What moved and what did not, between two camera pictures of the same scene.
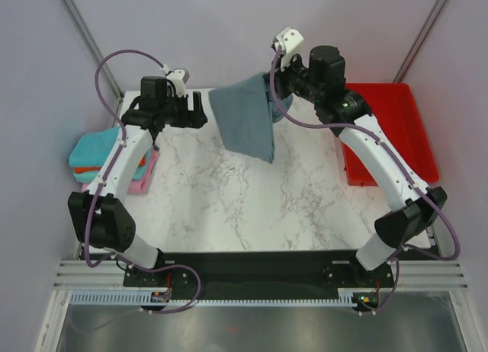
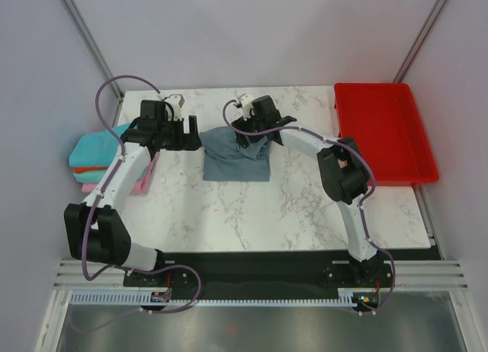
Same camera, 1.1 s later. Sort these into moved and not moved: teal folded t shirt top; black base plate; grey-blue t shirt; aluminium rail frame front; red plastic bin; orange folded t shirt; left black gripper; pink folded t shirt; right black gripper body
Moved: left black gripper; right black gripper body; grey-blue t shirt
Not moved: aluminium rail frame front; black base plate; orange folded t shirt; teal folded t shirt top; red plastic bin; pink folded t shirt
